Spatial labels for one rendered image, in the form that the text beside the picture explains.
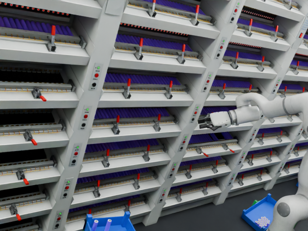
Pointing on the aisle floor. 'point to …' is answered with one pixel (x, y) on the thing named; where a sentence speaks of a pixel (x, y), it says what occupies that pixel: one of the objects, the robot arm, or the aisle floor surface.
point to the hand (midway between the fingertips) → (202, 123)
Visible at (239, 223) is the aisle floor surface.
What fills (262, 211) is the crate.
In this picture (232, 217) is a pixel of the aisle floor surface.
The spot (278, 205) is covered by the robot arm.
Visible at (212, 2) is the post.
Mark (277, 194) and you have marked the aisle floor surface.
